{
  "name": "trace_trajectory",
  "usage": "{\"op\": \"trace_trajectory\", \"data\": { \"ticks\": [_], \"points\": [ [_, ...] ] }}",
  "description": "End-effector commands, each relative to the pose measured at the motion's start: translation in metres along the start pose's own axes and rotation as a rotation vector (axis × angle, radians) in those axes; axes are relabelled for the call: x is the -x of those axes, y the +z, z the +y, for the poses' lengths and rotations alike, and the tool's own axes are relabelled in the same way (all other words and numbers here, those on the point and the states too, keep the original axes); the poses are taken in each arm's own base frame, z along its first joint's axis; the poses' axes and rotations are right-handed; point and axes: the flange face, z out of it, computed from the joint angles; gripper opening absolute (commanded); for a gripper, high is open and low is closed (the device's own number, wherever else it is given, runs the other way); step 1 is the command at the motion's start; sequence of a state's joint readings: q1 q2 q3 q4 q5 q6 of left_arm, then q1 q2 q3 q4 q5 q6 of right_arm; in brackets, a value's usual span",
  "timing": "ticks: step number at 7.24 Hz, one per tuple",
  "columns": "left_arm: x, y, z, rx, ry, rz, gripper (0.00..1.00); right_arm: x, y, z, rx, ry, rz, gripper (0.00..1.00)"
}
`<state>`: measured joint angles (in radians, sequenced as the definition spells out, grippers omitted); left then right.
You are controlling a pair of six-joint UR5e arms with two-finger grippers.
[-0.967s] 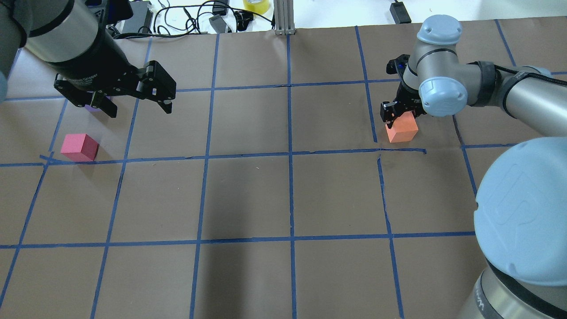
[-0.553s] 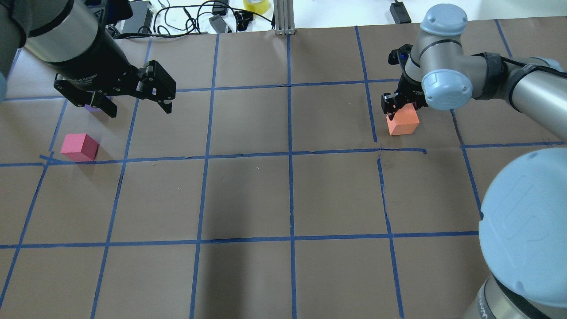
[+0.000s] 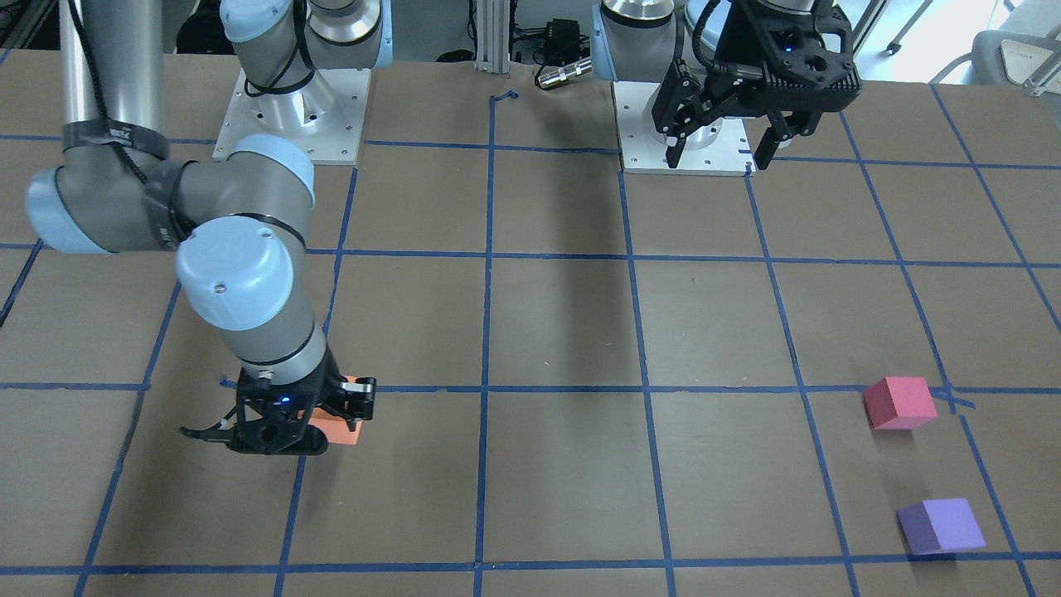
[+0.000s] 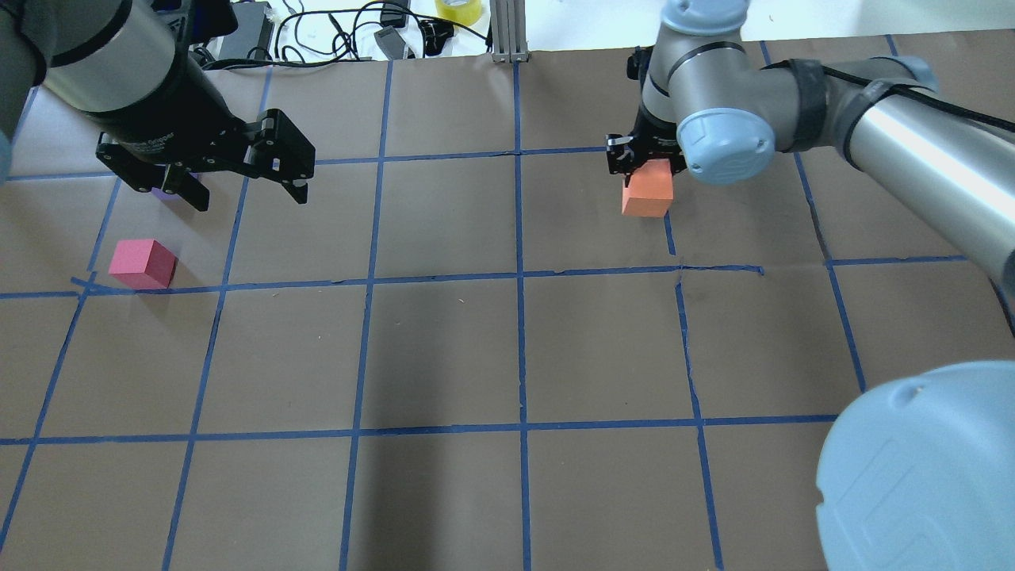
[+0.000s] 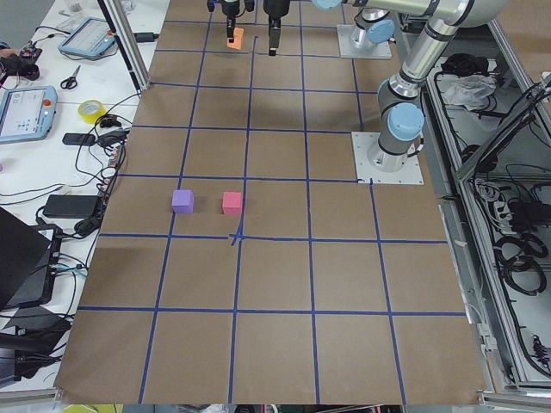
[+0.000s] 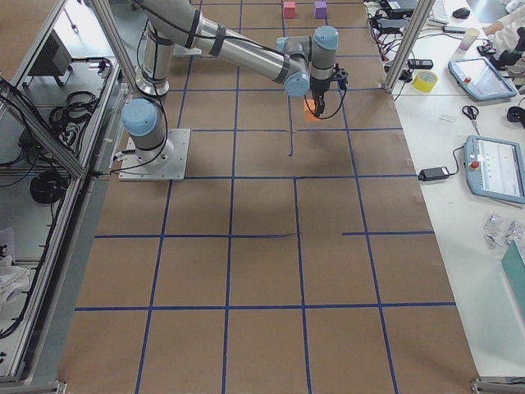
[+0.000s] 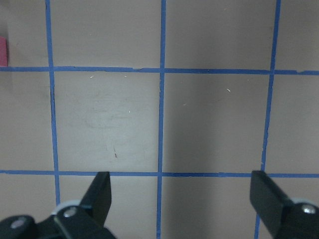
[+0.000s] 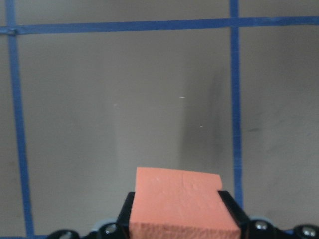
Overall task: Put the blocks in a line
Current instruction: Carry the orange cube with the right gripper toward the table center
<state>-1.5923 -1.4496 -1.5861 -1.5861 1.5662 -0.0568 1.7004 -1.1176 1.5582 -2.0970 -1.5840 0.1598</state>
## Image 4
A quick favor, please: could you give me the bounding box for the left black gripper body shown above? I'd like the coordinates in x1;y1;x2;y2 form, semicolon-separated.
84;48;246;167

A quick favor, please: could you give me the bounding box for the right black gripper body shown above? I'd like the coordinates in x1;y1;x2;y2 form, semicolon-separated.
607;48;688;177

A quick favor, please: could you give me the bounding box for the orange foam cube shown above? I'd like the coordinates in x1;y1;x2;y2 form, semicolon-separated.
621;159;674;218

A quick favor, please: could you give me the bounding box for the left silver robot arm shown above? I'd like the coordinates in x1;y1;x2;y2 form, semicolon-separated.
2;1;316;211

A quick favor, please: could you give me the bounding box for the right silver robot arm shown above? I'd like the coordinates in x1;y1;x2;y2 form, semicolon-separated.
606;1;1014;570

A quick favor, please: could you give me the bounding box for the purple foam cube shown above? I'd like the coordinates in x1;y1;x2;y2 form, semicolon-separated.
150;188;181;201

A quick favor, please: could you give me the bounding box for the pink foam cube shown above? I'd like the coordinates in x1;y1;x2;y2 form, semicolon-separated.
106;239;178;290

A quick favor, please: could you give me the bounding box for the black power adapter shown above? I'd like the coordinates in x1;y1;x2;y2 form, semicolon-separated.
216;1;273;60

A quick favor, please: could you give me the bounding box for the yellow tape roll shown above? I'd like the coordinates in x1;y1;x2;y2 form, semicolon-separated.
434;0;483;26

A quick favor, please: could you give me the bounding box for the aluminium frame post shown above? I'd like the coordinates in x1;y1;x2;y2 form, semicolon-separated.
488;0;530;63

